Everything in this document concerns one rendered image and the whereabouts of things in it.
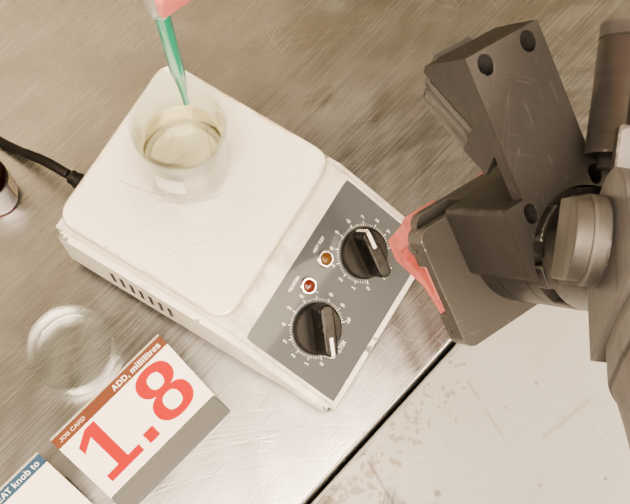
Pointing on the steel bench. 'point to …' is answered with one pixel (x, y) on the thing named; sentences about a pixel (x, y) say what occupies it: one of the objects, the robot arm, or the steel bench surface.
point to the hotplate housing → (145, 287)
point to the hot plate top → (125, 155)
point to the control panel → (331, 294)
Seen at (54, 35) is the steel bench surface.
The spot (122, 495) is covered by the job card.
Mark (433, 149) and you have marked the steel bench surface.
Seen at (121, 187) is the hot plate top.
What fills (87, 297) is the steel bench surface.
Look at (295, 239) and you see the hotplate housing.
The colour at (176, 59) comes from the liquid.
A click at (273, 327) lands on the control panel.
